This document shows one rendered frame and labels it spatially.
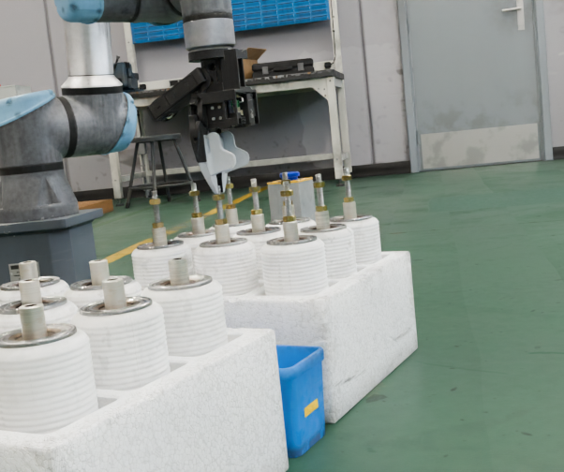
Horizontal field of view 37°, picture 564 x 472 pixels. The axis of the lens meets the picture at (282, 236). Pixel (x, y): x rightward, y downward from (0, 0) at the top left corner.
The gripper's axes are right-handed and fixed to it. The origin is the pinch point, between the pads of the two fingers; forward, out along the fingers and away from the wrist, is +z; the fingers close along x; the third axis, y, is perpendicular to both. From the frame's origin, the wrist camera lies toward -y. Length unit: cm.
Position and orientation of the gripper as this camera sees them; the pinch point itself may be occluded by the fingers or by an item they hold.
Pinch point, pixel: (214, 184)
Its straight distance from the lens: 132.0
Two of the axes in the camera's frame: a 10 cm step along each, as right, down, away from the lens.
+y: 9.0, -0.4, -4.3
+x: 4.2, -1.5, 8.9
